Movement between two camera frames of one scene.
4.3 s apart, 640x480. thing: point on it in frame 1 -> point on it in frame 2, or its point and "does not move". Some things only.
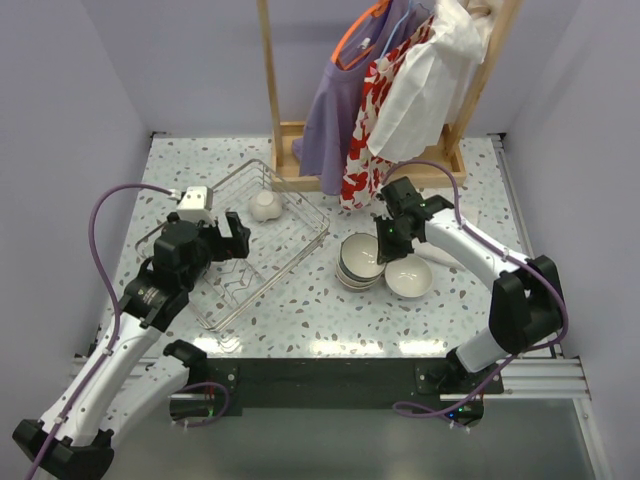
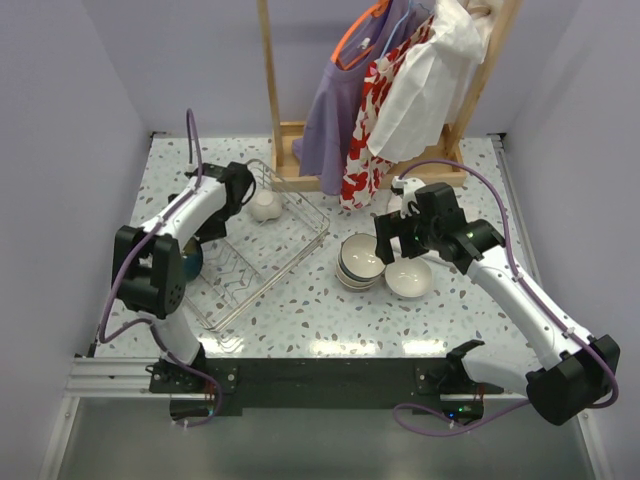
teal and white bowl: [359, 258] does not move
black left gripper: [220, 242] -> [239, 187]
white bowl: [265, 205] does not move
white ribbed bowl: [408, 277] does not move
